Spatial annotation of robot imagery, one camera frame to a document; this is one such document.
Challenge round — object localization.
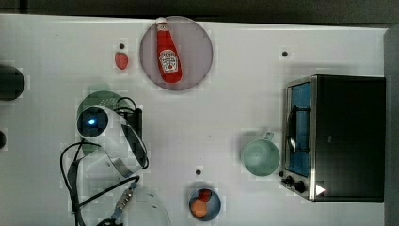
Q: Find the black round pot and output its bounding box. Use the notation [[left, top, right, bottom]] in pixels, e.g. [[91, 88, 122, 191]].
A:
[[0, 131, 7, 149]]

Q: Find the black round pan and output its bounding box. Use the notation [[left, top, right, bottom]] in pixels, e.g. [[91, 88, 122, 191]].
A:
[[0, 67, 25, 101]]

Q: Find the grey round plate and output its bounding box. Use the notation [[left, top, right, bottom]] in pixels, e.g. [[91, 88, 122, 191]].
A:
[[139, 16, 214, 90]]

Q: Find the red plush ketchup bottle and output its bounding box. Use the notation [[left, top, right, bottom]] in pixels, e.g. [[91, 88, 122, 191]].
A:
[[156, 17, 183, 83]]

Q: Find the silver black toaster oven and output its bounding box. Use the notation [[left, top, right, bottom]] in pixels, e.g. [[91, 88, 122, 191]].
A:
[[279, 74, 386, 202]]

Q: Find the red toy fruit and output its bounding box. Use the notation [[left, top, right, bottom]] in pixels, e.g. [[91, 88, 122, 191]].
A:
[[199, 189, 212, 202]]

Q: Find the mint green mug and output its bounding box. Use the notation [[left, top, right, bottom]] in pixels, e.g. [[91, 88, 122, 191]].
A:
[[241, 132, 280, 177]]

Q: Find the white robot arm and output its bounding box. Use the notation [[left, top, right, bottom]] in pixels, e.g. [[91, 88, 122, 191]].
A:
[[67, 105, 171, 226]]

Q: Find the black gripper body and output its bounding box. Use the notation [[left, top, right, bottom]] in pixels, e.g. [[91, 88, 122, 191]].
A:
[[123, 108, 142, 137]]

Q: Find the blue bowl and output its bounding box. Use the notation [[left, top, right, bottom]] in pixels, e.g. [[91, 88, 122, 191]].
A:
[[188, 188, 221, 221]]

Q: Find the orange toy fruit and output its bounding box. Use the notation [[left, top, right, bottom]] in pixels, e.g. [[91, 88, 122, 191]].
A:
[[190, 199, 207, 218]]

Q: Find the black cable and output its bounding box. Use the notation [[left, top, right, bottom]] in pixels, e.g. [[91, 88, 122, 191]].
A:
[[59, 96, 150, 226]]

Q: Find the red toy strawberry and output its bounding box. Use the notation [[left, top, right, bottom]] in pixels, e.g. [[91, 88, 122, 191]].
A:
[[114, 52, 129, 70]]

